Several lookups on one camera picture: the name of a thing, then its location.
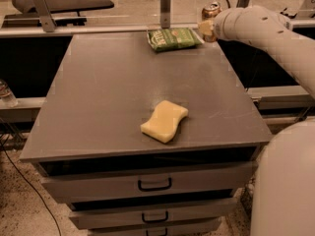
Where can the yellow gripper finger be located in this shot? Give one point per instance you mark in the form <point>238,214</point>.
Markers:
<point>206,27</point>

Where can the orange soda can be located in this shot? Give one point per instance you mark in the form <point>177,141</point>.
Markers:
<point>210,12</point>

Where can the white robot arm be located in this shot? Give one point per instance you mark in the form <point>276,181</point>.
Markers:
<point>284,192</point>

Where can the green jalapeno chip bag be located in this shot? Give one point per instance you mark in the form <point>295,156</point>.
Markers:
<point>161,40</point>

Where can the yellow sponge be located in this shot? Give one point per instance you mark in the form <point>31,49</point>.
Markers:
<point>164,121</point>

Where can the grey drawer cabinet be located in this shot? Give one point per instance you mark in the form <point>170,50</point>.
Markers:
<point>109,84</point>

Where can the top drawer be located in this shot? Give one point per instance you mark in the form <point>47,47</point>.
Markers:
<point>159,181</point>

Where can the drawer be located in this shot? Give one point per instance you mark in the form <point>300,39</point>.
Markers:
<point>159,181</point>
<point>183,228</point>
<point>138,216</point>

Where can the middle drawer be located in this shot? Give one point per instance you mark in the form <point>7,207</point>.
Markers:
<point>138,216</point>

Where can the bottom drawer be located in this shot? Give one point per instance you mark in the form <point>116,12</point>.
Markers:
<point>183,228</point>

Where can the clear plastic water bottle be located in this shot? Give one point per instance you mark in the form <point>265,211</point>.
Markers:
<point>7,95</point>

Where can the middle metal bracket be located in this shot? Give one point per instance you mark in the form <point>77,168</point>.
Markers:
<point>165,13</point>

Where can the left metal bracket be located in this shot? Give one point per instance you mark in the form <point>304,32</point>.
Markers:
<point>45,18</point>

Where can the wire basket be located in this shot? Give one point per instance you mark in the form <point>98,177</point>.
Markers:
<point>247,198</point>

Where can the metal rail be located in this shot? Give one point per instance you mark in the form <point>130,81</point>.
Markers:
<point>68,31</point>

